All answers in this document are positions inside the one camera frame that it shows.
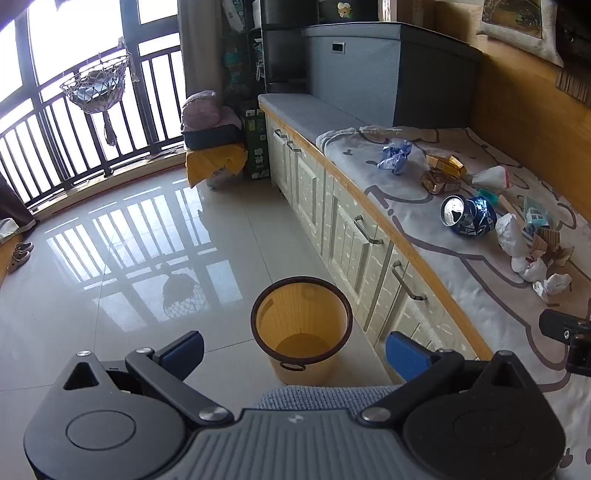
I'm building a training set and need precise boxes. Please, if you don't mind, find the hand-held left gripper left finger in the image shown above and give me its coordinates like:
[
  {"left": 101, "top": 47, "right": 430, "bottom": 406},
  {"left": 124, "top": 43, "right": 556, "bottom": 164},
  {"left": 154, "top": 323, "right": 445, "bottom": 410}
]
[{"left": 50, "top": 331, "right": 234, "bottom": 426}]

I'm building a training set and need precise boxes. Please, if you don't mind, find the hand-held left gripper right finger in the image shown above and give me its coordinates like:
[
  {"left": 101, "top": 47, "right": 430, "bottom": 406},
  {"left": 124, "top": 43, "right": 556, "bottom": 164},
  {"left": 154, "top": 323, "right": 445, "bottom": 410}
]
[{"left": 360, "top": 331, "right": 541, "bottom": 424}]

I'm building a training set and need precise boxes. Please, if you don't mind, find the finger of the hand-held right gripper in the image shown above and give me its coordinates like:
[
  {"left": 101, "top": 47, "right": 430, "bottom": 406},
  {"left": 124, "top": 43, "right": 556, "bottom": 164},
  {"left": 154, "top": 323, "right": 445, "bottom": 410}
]
[{"left": 539, "top": 309, "right": 591, "bottom": 370}]

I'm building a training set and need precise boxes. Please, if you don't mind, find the torn brown cardboard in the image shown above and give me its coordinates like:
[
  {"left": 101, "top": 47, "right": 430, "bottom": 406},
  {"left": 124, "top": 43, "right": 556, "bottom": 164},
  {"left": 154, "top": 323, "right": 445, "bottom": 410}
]
[{"left": 529, "top": 228, "right": 575, "bottom": 268}]

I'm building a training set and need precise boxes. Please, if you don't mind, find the teal plastic packet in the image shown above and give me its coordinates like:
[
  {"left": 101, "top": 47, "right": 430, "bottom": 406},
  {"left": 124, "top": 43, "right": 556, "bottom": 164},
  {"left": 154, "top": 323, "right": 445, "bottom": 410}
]
[{"left": 523, "top": 196, "right": 552, "bottom": 238}]

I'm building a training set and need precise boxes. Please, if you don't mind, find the yellow plastic bin brown rim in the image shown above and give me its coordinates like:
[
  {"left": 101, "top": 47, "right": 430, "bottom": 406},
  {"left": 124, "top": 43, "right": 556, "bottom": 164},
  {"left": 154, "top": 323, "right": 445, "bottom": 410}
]
[{"left": 250, "top": 275, "right": 354, "bottom": 386}]

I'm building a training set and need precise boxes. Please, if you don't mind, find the crushed blue can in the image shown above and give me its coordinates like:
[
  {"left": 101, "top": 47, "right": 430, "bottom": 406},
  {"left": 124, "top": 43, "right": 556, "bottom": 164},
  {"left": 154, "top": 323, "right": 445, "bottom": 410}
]
[{"left": 440, "top": 195, "right": 498, "bottom": 237}]

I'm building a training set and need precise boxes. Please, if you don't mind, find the person's grey clothing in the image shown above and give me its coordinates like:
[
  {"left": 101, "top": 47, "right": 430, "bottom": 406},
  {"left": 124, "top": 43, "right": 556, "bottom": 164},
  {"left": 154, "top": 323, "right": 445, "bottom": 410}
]
[{"left": 252, "top": 384, "right": 402, "bottom": 412}]

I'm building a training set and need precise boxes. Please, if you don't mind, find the white cabinet wooden top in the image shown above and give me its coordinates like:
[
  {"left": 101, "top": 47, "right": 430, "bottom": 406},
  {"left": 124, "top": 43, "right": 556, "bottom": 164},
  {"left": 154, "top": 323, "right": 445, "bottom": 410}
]
[{"left": 259, "top": 104, "right": 492, "bottom": 384}]

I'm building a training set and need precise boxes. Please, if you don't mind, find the white plastic bag red stripe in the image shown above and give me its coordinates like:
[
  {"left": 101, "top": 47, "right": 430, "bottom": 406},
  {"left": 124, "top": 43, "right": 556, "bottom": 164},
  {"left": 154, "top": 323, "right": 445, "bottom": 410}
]
[{"left": 464, "top": 165, "right": 514, "bottom": 191}]

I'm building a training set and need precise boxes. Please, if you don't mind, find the crushed golden brown box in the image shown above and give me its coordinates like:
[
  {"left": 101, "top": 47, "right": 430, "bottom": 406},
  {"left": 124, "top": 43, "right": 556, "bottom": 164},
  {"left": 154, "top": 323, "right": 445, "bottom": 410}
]
[{"left": 420, "top": 170, "right": 462, "bottom": 195}]

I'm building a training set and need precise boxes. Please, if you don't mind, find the white printed bag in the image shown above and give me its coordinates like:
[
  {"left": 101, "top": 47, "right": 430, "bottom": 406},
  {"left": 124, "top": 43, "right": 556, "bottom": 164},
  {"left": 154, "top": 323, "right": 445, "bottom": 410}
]
[{"left": 205, "top": 166, "right": 241, "bottom": 188}]

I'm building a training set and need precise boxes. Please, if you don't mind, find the yellow cloth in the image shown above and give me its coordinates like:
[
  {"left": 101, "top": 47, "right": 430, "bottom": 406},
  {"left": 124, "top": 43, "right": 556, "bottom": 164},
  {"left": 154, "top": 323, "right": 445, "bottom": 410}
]
[{"left": 185, "top": 141, "right": 250, "bottom": 188}]

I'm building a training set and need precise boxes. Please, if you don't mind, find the blue crumpled plastic wrapper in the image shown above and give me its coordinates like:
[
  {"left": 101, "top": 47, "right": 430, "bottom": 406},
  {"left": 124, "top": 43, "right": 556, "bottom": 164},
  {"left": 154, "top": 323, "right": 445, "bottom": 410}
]
[{"left": 376, "top": 139, "right": 414, "bottom": 175}]

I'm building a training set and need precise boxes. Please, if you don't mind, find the black balcony railing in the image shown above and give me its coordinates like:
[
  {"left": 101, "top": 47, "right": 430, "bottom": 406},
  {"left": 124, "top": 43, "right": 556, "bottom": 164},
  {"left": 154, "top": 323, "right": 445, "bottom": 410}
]
[{"left": 0, "top": 44, "right": 185, "bottom": 208}]

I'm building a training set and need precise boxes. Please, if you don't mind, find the black storage box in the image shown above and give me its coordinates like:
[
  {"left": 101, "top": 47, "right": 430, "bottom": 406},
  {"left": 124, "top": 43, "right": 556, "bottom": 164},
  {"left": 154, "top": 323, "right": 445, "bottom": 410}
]
[{"left": 181, "top": 124, "right": 245, "bottom": 149}]

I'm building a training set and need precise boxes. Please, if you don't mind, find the green carton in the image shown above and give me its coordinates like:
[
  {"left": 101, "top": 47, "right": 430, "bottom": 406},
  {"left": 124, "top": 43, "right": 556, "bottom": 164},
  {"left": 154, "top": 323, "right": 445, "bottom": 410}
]
[{"left": 240, "top": 108, "right": 271, "bottom": 181}]

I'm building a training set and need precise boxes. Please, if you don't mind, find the dark brown curtain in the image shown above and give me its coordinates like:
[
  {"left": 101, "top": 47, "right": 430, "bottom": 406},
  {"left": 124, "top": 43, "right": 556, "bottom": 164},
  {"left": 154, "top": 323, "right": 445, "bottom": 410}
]
[{"left": 0, "top": 173, "right": 38, "bottom": 232}]

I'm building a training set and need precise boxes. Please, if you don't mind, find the pink quilted bundle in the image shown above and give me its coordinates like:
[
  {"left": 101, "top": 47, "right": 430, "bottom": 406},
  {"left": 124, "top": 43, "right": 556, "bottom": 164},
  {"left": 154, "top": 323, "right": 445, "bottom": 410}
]
[{"left": 181, "top": 90, "right": 243, "bottom": 134}]

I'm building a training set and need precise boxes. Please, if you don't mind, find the dark fringed cloth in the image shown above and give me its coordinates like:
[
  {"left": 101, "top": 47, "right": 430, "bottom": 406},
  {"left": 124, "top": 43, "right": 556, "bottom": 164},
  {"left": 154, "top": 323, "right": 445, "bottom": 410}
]
[{"left": 554, "top": 0, "right": 591, "bottom": 102}]

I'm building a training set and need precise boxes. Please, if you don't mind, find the grey storage box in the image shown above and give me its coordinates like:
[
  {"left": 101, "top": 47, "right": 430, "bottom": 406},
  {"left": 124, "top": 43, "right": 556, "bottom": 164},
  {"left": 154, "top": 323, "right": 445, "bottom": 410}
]
[{"left": 300, "top": 22, "right": 483, "bottom": 130}]

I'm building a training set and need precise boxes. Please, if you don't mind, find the dark storage rack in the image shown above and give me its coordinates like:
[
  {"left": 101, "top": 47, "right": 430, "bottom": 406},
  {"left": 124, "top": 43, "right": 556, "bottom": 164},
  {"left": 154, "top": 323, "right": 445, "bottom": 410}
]
[{"left": 222, "top": 28, "right": 266, "bottom": 112}]

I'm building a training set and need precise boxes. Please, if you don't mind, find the embroidered cushion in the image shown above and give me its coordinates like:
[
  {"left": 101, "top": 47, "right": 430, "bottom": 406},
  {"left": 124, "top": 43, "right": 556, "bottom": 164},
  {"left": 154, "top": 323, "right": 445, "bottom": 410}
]
[{"left": 475, "top": 0, "right": 565, "bottom": 68}]

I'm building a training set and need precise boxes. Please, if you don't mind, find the beige curtain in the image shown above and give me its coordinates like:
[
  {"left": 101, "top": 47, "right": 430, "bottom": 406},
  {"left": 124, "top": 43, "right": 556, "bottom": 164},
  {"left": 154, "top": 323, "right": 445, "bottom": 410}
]
[{"left": 178, "top": 0, "right": 225, "bottom": 100}]

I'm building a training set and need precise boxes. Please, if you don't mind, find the black drawer tower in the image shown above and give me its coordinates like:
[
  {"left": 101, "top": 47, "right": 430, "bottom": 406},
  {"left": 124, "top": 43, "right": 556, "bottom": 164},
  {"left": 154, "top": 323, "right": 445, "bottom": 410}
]
[{"left": 261, "top": 0, "right": 319, "bottom": 95}]

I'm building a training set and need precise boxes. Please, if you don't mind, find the white paper pack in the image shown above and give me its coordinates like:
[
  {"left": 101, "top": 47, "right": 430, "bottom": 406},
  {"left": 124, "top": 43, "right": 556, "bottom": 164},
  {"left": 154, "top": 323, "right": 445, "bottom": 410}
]
[{"left": 222, "top": 0, "right": 250, "bottom": 33}]

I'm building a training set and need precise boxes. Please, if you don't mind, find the dark box flower print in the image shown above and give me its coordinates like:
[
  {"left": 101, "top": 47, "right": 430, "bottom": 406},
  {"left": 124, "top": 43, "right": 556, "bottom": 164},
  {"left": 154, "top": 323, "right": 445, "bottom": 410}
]
[{"left": 318, "top": 0, "right": 384, "bottom": 25}]

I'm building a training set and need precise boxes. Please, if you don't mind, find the hanging wire basket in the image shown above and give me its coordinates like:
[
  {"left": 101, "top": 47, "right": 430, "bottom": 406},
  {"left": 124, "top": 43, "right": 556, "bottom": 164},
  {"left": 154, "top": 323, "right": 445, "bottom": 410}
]
[{"left": 59, "top": 37, "right": 132, "bottom": 146}]

